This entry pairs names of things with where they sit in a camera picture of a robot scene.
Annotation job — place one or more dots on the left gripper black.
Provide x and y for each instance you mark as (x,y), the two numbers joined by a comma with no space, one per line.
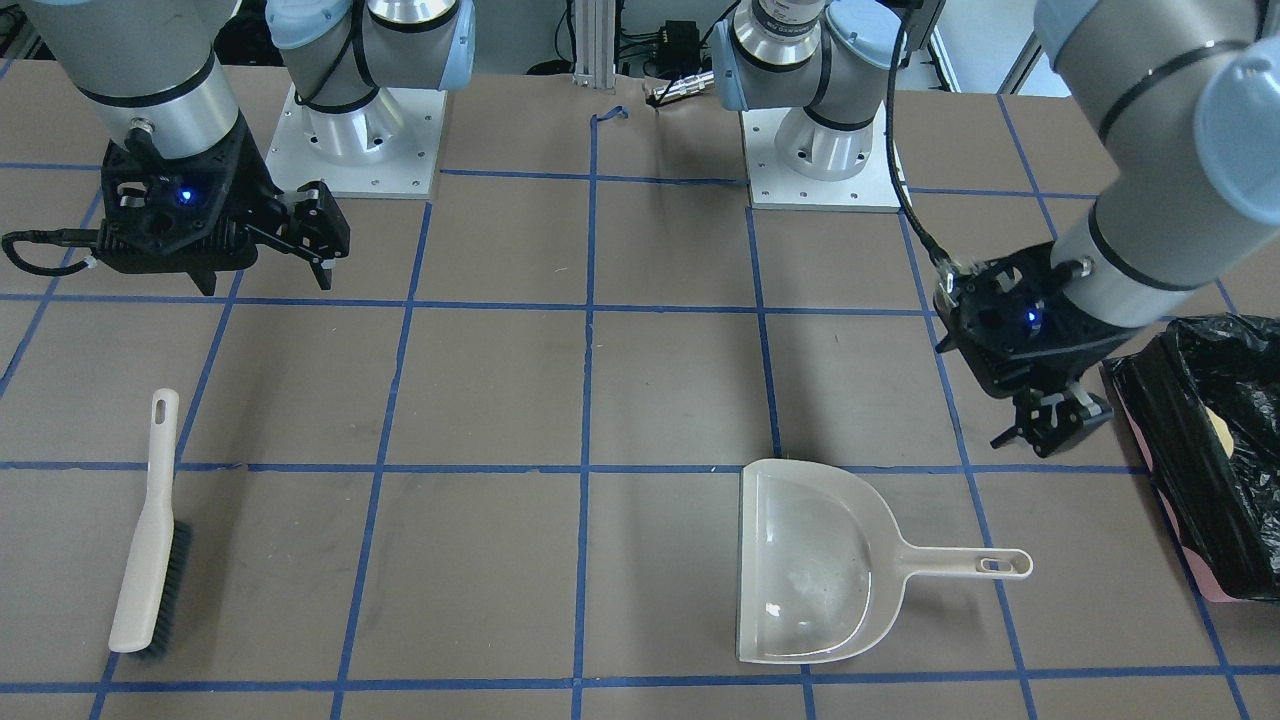
(1078,345)

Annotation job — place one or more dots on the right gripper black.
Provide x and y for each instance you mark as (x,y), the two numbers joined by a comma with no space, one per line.
(258,187)

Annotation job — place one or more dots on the beige plastic dustpan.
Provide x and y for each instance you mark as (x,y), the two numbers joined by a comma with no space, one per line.
(823,565)

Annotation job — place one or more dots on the beige hand brush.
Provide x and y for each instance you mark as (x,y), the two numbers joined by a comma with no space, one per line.
(146,606)

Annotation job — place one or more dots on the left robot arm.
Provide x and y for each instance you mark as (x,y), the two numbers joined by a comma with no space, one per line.
(1182,95)

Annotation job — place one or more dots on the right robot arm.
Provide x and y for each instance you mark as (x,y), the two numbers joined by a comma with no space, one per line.
(151,72)

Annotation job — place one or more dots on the black trash bag bin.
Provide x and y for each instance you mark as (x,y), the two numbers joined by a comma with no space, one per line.
(1224,511)

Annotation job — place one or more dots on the aluminium frame post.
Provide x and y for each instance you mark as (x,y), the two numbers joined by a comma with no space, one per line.
(594,27)

